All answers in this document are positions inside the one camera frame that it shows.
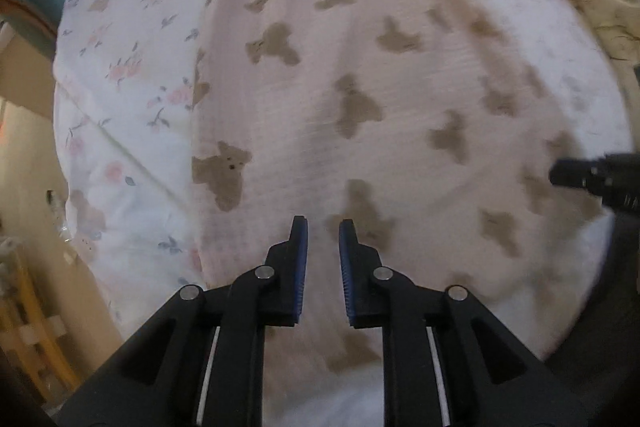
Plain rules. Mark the yellow wooden frame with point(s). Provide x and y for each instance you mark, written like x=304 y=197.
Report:
x=35 y=337

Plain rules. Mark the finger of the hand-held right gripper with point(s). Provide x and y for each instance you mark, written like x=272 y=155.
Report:
x=580 y=174

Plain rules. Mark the pink bear print pants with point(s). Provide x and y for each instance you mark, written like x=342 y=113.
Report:
x=400 y=107

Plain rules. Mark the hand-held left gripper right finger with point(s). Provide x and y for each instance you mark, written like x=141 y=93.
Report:
x=345 y=257

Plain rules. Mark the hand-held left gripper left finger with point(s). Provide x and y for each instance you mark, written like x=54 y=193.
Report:
x=301 y=257

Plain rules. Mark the white floral bed sheet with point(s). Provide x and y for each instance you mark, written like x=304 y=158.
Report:
x=135 y=82

